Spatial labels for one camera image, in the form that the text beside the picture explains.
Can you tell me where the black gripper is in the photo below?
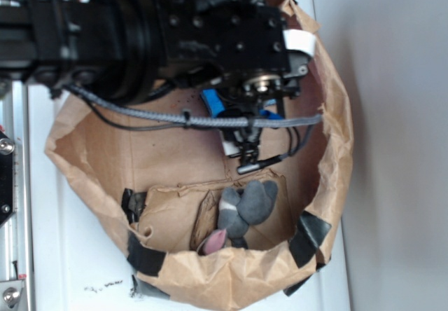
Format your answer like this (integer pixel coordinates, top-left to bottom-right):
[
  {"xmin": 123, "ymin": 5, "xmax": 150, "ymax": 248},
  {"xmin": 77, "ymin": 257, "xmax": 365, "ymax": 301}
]
[{"xmin": 154, "ymin": 0, "xmax": 316, "ymax": 174}]

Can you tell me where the blue sponge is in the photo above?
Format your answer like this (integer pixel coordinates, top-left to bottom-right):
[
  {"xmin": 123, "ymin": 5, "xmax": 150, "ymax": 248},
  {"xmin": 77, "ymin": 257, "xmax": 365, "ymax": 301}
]
[{"xmin": 200, "ymin": 89, "xmax": 284, "ymax": 120}]

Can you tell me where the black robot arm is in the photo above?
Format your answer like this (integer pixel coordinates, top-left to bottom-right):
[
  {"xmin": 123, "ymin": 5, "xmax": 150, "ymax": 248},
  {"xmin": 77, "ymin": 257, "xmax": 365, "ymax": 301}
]
[{"xmin": 1, "ymin": 0, "xmax": 322, "ymax": 174}]

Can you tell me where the grey plush toy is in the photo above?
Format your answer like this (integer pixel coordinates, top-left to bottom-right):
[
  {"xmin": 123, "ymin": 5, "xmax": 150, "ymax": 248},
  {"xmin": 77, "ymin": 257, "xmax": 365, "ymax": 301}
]
[{"xmin": 198, "ymin": 180, "xmax": 279, "ymax": 255}]

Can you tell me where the black tape bottom right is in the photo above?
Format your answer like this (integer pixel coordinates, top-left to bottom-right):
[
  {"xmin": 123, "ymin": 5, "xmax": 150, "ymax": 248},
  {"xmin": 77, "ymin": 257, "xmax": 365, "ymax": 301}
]
[{"xmin": 289, "ymin": 211, "xmax": 332, "ymax": 268}]

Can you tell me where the black tape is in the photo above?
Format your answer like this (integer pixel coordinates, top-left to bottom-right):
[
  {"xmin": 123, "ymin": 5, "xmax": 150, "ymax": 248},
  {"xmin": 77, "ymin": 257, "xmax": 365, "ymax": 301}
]
[
  {"xmin": 289, "ymin": 211, "xmax": 332, "ymax": 268},
  {"xmin": 127, "ymin": 233, "xmax": 167, "ymax": 277}
]

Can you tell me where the brown paper bag bin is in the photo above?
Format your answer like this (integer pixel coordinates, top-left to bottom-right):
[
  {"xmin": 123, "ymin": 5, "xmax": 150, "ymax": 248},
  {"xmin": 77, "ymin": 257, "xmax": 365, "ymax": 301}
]
[{"xmin": 43, "ymin": 0, "xmax": 354, "ymax": 311}]

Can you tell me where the black tape bottom left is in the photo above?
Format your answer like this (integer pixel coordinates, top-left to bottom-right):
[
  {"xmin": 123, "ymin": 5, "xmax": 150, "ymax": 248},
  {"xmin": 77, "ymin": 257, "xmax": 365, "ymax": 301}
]
[{"xmin": 127, "ymin": 233, "xmax": 167, "ymax": 277}]

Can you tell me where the grey braided cable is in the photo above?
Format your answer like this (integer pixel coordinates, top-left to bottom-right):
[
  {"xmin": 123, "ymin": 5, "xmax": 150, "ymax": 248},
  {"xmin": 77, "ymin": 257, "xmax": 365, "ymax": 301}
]
[{"xmin": 52, "ymin": 83, "xmax": 323, "ymax": 130}]

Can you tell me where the black mounting bracket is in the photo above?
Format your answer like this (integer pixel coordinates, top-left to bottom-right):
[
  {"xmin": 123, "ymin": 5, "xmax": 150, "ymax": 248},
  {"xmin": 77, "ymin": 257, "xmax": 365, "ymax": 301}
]
[{"xmin": 0, "ymin": 131, "xmax": 15, "ymax": 226}]

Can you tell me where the aluminium frame rail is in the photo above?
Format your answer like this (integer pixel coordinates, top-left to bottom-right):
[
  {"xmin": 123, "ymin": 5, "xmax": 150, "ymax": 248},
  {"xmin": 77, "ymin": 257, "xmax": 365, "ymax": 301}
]
[{"xmin": 1, "ymin": 78, "xmax": 36, "ymax": 310}]

